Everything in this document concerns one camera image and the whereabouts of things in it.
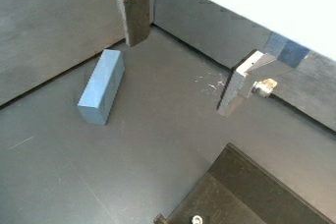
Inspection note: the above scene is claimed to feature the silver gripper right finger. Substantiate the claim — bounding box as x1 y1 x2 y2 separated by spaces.
215 49 311 118

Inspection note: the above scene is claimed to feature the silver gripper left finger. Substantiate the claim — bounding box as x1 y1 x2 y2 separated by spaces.
117 0 151 46

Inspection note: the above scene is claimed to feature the light blue rectangular block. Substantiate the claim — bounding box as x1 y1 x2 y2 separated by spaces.
77 49 125 125

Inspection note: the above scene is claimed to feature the dark metal cradle fixture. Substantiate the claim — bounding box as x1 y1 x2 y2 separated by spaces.
153 143 336 224

